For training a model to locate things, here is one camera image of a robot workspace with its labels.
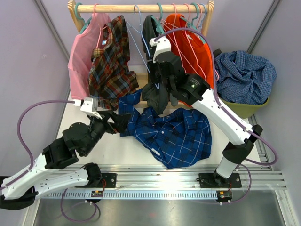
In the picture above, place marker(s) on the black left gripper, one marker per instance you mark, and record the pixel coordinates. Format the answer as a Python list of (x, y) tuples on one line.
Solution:
[(121, 121)]

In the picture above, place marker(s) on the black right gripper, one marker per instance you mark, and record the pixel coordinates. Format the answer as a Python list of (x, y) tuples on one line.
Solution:
[(154, 79)]

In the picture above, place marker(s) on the blue plaid shirt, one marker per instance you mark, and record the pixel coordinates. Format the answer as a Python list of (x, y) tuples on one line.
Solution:
[(177, 140)]

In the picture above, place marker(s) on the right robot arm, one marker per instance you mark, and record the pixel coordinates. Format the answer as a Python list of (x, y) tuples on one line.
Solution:
[(194, 91)]

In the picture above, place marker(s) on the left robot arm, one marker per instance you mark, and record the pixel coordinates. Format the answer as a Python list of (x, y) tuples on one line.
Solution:
[(77, 141)]

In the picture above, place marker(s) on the dark grey shirt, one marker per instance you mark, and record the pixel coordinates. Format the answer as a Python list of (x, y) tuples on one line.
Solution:
[(154, 93)]

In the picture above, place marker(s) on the orange t-shirt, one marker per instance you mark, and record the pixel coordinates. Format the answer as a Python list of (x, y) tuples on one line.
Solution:
[(195, 61)]

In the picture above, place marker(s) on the teal hanger with grey shirt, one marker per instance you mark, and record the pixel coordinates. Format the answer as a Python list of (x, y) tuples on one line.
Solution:
[(157, 21)]

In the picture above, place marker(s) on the red brown plaid shirt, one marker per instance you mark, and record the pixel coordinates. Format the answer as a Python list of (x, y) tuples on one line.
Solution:
[(109, 77)]

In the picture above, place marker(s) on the teal hanger with orange shirt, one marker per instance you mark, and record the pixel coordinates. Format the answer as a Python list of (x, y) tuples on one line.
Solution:
[(191, 23)]

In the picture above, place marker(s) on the pink hanger at rack end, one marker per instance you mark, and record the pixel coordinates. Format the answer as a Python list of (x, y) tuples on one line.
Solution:
[(201, 11)]

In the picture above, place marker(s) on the blue hanger at rack end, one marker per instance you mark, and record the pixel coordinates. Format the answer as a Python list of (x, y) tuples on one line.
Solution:
[(202, 26)]

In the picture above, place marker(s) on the blue checked shirt in basket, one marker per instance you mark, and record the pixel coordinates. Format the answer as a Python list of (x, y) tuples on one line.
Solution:
[(244, 78)]

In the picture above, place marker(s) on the pink hanger with plaid shirt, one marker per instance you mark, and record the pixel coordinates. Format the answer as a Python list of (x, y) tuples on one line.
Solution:
[(100, 21)]

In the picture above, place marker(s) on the pink shirt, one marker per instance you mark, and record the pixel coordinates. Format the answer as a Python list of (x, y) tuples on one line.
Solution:
[(80, 63)]

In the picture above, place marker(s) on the teal hanger with pink shirt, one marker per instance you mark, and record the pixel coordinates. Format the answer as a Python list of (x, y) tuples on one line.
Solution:
[(82, 21)]

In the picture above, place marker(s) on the green laundry basket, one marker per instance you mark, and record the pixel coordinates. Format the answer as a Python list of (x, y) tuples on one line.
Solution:
[(242, 110)]

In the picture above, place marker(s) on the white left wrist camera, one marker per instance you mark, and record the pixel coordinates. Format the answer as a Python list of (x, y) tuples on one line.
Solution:
[(89, 106)]

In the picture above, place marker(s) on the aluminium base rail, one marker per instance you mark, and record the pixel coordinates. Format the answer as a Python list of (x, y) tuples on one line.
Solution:
[(136, 184)]

